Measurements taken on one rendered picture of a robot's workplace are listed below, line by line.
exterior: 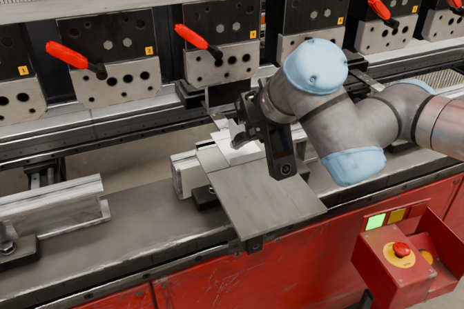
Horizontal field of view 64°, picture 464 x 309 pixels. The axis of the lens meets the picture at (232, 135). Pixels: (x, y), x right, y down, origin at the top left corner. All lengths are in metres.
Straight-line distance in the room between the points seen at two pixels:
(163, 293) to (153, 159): 1.56
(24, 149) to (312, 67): 0.81
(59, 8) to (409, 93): 0.53
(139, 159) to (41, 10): 1.89
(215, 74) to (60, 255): 0.49
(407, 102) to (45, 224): 0.73
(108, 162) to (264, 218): 1.88
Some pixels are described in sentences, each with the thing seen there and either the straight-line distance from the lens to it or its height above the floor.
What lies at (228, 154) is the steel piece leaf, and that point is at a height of 1.00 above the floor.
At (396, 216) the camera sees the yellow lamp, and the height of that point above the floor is 0.81.
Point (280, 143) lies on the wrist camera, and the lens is 0.64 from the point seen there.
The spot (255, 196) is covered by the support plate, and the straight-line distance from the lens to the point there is 0.75.
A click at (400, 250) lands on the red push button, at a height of 0.81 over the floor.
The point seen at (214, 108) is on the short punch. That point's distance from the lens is 0.83.
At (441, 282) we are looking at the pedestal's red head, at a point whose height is 0.70.
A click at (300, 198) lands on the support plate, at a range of 0.76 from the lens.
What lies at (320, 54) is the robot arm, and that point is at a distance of 0.49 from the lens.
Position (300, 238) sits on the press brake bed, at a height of 0.74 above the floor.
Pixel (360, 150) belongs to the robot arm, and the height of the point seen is 1.24.
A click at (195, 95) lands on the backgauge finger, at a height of 1.02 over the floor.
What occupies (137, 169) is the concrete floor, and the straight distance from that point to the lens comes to 2.40.
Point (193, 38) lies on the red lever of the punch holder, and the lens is 0.65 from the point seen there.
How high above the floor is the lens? 1.53
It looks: 36 degrees down
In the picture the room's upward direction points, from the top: straight up
